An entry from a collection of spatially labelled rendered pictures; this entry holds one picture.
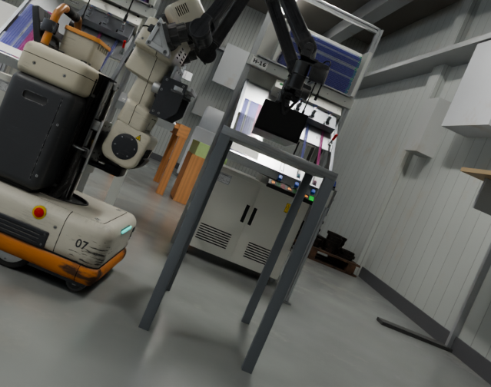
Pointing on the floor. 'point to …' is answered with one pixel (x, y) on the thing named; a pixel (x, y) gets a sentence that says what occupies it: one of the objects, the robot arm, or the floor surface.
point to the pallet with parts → (341, 256)
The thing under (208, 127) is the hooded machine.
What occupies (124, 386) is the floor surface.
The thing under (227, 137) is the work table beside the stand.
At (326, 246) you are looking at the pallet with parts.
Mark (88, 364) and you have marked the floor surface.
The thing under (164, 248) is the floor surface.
